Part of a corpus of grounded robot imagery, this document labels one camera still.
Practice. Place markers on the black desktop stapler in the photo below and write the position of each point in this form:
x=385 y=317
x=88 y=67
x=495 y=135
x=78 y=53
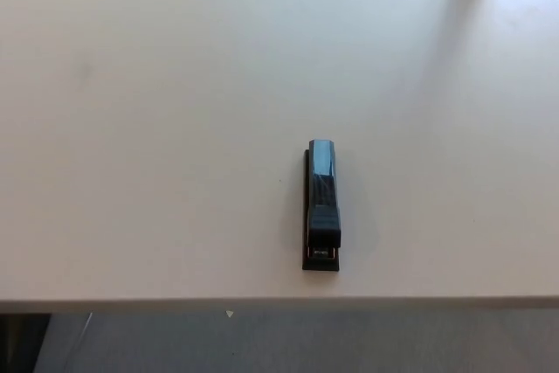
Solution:
x=322 y=224

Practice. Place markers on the small white paper scrap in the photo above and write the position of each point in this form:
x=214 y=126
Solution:
x=229 y=313

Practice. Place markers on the black cabinet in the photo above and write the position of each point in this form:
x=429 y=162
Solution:
x=22 y=342

